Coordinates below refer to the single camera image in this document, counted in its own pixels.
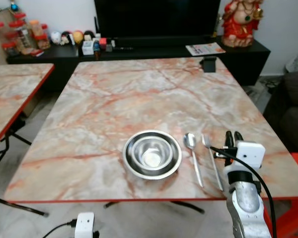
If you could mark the small clear jar red lid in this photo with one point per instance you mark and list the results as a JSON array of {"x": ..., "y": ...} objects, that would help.
[
  {"x": 10, "y": 48},
  {"x": 45, "y": 37}
]

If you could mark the white round figurine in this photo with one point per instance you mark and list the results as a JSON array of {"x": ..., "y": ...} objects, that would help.
[{"x": 55, "y": 37}]

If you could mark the black table clamp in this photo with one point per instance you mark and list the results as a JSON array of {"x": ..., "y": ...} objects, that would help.
[{"x": 208, "y": 64}]

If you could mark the red seated statue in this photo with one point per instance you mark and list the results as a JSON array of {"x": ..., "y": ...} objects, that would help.
[{"x": 241, "y": 25}]

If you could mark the black-haired round figurine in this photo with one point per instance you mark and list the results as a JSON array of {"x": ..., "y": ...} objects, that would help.
[{"x": 66, "y": 38}]

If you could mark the steel fork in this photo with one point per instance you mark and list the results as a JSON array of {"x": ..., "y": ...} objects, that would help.
[{"x": 206, "y": 143}]

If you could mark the small blue bottle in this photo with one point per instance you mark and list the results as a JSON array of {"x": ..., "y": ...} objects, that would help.
[{"x": 96, "y": 49}]

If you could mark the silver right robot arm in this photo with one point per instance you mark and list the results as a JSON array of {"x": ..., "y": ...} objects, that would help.
[{"x": 246, "y": 198}]

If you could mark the small white box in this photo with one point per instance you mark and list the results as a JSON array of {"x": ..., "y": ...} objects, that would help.
[{"x": 88, "y": 48}]

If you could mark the small red box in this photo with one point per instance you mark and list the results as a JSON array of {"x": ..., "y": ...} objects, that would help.
[{"x": 103, "y": 42}]

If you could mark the black folding table leg frame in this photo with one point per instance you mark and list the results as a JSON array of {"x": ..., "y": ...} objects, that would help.
[
  {"x": 188, "y": 207},
  {"x": 39, "y": 213}
]

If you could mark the dark grey sofa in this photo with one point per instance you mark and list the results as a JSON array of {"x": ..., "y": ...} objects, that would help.
[{"x": 293, "y": 109}]

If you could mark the steel spoon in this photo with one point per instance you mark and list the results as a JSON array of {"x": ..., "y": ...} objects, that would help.
[{"x": 189, "y": 140}]

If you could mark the black flat television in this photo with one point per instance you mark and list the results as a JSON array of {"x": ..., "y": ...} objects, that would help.
[{"x": 154, "y": 17}]

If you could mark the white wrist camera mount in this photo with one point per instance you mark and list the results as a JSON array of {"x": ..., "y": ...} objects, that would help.
[
  {"x": 84, "y": 225},
  {"x": 251, "y": 153}
]

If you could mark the black round figurine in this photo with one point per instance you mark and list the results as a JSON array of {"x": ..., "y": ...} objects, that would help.
[{"x": 89, "y": 35}]

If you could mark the blue round ornament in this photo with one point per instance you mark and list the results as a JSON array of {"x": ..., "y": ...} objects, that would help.
[{"x": 13, "y": 6}]

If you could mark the black television console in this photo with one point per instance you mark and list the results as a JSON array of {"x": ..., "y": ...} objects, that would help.
[{"x": 238, "y": 59}]

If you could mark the clear jar orange lid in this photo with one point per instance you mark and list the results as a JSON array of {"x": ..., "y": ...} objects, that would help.
[{"x": 36, "y": 33}]

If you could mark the steel bowl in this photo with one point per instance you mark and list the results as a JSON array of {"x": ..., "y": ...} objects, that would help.
[{"x": 151, "y": 153}]

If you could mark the yellow round figurine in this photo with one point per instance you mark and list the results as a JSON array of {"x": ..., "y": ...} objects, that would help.
[{"x": 78, "y": 36}]

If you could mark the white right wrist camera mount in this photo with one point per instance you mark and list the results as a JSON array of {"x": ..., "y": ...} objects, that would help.
[{"x": 251, "y": 153}]

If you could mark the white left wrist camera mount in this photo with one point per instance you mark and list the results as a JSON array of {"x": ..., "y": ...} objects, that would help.
[{"x": 84, "y": 225}]

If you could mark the printed magazine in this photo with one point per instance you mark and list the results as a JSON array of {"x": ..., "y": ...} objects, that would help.
[{"x": 204, "y": 48}]

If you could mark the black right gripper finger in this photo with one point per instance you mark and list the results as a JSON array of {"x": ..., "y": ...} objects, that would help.
[
  {"x": 229, "y": 140},
  {"x": 238, "y": 138}
]

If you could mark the large clear jar red lid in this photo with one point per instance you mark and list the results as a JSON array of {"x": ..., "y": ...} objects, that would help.
[{"x": 22, "y": 34}]

